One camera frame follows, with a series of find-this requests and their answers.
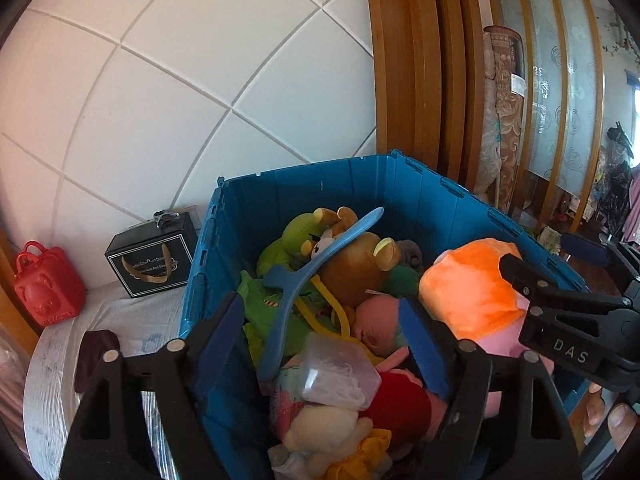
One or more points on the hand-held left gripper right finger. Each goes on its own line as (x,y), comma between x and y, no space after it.
(425,355)

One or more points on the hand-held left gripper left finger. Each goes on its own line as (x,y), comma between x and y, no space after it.
(222,340)

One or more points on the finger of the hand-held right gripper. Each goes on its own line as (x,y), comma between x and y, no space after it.
(520,280)

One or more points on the green plush toy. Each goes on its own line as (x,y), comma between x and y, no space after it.
(255,295)

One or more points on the pink pig plush orange dress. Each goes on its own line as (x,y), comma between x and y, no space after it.
(465,290)

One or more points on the blue plastic crate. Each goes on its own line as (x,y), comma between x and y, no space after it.
(310,195)

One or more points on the white cloth covered desktop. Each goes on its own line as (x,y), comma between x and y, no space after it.
(50,410)

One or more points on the person's right hand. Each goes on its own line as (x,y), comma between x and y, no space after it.
(620,422)

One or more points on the pink pig plush red dress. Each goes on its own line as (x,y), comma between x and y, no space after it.
(375,325)

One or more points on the blue plastic hanger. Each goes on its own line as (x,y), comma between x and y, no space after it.
(285,310)

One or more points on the dark blue seat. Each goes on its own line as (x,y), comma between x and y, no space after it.
(585,250)

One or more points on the mint green toy pack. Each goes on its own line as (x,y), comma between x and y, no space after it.
(287,395)

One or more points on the yellow plastic tongs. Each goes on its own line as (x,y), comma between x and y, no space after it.
(345,317)

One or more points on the black box gold print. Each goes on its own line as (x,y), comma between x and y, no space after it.
(150,265)

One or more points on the yellow plush toy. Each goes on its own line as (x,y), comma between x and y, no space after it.
(370,447)

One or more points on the brown teddy bear plush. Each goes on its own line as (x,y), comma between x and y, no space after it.
(355,270)

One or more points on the green frog plush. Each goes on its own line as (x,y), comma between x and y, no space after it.
(295,237)

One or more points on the dark maroon cloth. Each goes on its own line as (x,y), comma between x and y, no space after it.
(95,355)

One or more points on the cream white plush toy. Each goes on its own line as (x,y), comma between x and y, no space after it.
(320,430)

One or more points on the small white cartoon toy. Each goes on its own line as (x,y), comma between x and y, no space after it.
(324,247)

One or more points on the hanging clothes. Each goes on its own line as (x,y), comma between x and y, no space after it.
(620,185)

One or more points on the rolled patterned carpet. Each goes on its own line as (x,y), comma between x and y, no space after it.
(505,110)

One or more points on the red bear face case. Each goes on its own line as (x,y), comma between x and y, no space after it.
(47,295)

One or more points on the frosted glass sliding door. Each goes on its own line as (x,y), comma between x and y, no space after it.
(575,85)

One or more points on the pale pink striped fabric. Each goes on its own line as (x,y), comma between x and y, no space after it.
(10,375)

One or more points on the wooden side board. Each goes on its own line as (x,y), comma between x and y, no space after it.
(10,285)

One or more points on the wooden door frame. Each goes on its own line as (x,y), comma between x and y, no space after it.
(400,60)

